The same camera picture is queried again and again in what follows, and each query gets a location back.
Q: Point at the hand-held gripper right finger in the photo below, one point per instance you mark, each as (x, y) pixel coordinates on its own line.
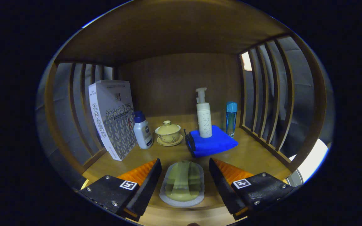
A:
(223, 185)

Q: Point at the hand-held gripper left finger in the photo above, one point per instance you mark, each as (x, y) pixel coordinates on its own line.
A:
(148, 185)

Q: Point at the wooden countertop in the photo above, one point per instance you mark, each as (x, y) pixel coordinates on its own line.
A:
(250, 153)

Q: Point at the white drawer unit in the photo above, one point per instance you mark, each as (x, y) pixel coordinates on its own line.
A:
(313, 160)

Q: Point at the wooden cabinet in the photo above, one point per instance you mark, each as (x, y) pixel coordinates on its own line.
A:
(174, 31)

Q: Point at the blue folded cloth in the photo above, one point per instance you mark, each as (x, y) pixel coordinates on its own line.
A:
(212, 142)

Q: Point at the white bottle with blue cap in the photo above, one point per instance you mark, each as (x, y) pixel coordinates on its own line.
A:
(142, 133)

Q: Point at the yellow lidded teacup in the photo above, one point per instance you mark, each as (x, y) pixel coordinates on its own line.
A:
(168, 133)

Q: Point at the clear blue bottle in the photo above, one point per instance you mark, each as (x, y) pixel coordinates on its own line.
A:
(231, 119)

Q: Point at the thick white book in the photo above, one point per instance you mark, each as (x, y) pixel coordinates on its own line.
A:
(118, 125)

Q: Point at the white pump bottle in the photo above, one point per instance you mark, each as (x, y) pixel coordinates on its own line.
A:
(204, 119)

